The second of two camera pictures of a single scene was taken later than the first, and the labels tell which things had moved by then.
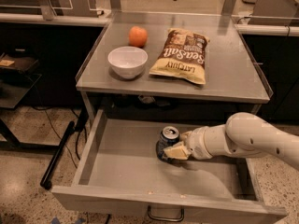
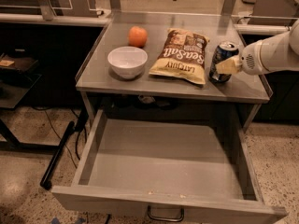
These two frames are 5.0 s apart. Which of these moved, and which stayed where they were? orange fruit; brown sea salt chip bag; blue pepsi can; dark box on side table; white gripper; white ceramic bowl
Moved: white gripper; blue pepsi can
Stayed: dark box on side table; orange fruit; white ceramic bowl; brown sea salt chip bag
